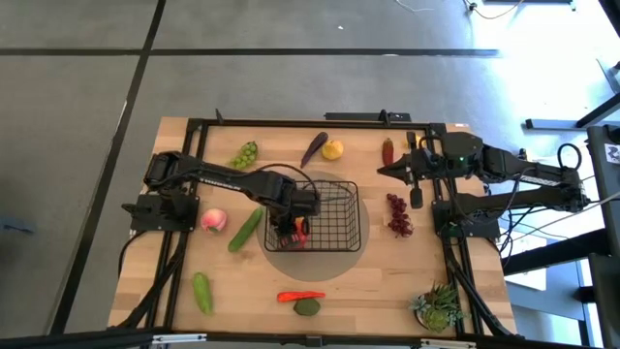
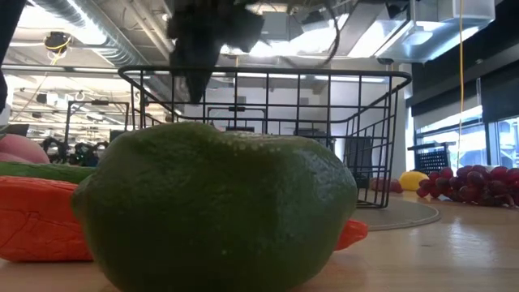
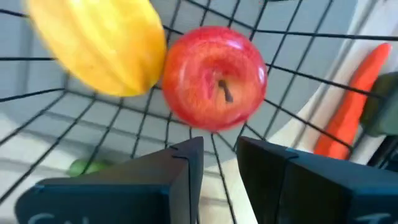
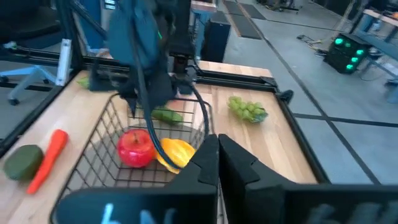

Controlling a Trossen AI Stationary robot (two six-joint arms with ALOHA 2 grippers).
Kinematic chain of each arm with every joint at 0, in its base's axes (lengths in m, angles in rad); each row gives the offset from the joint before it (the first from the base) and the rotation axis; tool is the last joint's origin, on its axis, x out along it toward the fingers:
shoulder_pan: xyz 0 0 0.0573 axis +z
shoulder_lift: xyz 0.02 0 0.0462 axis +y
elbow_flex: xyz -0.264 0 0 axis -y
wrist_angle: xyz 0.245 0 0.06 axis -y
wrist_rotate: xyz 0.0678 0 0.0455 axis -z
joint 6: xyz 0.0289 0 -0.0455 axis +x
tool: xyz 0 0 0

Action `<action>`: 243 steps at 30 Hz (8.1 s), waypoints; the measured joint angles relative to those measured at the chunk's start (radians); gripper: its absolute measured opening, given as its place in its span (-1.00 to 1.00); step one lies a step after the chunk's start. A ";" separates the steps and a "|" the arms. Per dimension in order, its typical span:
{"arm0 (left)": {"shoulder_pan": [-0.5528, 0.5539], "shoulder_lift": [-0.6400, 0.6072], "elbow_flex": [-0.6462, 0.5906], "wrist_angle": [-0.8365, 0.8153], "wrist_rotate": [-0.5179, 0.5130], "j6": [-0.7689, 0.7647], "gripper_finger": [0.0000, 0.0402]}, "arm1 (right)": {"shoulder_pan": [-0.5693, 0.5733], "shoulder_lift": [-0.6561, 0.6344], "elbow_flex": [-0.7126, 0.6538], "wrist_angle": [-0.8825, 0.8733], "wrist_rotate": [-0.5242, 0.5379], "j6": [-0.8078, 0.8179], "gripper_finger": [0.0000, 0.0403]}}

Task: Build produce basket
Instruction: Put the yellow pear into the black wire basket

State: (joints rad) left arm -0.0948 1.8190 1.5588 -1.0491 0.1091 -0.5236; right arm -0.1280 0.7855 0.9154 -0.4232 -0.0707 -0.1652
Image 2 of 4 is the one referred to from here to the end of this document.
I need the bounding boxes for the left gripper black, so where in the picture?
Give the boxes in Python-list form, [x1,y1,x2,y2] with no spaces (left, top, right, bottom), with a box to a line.
[166,0,265,104]

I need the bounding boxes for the dark green avocado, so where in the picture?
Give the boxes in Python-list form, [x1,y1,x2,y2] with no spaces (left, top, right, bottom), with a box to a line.
[71,121,358,292]

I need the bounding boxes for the smooth green cucumber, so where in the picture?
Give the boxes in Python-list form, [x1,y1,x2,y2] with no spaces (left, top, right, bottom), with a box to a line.
[0,161,97,186]

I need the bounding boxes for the pink peach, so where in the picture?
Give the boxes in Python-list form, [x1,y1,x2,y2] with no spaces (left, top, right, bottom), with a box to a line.
[0,133,50,165]

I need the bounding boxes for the orange carrot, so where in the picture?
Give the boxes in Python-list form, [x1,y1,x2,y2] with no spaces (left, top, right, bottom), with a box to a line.
[0,175,369,263]

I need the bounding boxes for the red mango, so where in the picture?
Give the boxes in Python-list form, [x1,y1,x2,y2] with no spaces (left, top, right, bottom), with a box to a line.
[370,177,405,195]

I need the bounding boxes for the red grape bunch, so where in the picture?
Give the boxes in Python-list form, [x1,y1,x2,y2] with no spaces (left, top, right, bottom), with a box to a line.
[416,164,519,209]

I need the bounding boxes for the black metal rack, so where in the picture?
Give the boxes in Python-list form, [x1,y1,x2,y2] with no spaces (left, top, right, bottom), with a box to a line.
[63,100,131,144]

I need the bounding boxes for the dark monitor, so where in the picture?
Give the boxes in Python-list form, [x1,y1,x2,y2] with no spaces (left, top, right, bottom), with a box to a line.
[0,123,30,138]

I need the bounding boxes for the yellow lemon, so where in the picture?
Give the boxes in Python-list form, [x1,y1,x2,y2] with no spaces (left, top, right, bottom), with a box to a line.
[399,170,430,192]

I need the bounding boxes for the round grey mat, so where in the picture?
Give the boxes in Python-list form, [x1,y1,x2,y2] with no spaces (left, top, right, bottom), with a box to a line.
[351,198,442,233]

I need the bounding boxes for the black perforated crate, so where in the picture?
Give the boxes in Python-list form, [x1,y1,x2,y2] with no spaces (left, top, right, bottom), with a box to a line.
[407,141,457,174]

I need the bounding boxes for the black wire basket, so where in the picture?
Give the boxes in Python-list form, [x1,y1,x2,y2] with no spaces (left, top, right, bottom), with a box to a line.
[118,65,413,210]

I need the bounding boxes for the silver spiral air duct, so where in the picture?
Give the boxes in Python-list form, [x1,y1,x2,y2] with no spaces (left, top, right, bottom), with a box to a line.
[32,0,171,71]

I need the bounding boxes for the black yellow cord reel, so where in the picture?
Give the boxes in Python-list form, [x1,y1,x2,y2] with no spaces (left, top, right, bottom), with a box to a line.
[43,31,73,54]

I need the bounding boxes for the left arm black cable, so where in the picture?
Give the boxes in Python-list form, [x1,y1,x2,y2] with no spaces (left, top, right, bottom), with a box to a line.
[315,0,342,68]

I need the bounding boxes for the yellow hanging cable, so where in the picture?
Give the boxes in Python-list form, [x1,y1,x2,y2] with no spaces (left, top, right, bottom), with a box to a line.
[457,0,465,170]

